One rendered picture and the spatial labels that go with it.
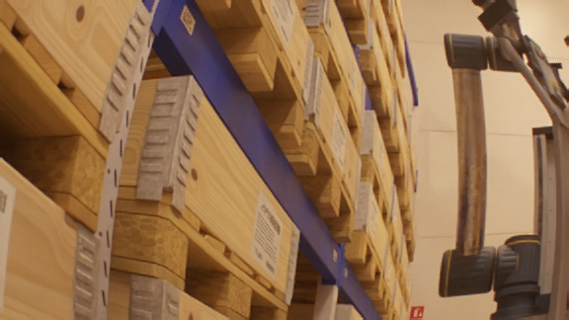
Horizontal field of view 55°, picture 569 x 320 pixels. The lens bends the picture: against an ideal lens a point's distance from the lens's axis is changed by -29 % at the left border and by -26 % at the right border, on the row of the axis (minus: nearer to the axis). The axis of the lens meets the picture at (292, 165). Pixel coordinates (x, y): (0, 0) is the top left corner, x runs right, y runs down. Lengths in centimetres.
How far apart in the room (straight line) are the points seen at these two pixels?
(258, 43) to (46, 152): 84
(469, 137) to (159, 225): 161
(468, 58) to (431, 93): 527
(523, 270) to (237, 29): 145
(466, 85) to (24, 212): 203
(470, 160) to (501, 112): 523
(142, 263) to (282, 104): 95
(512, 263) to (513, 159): 502
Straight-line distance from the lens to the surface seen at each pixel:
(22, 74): 68
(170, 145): 108
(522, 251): 249
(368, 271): 328
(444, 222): 715
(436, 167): 737
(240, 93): 160
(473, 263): 248
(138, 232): 105
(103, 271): 99
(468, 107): 247
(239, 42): 156
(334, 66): 239
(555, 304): 142
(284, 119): 186
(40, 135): 84
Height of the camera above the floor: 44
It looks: 21 degrees up
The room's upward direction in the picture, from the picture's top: 7 degrees clockwise
